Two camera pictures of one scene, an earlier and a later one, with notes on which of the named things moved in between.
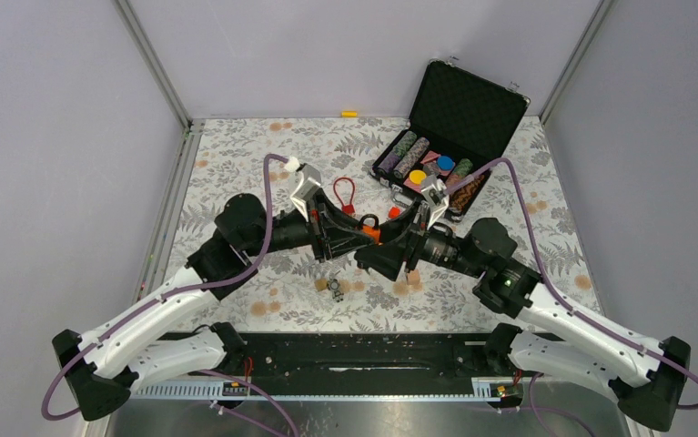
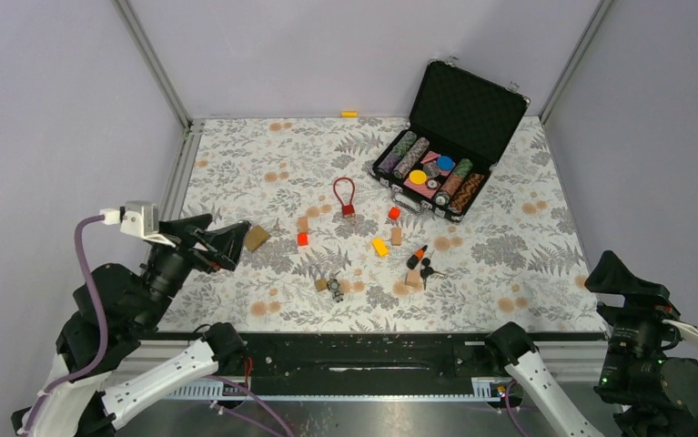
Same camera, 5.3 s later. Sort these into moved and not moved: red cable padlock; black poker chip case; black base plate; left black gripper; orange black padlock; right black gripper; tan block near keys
Moved: right black gripper; orange black padlock; left black gripper
Not moved: red cable padlock; black base plate; black poker chip case; tan block near keys
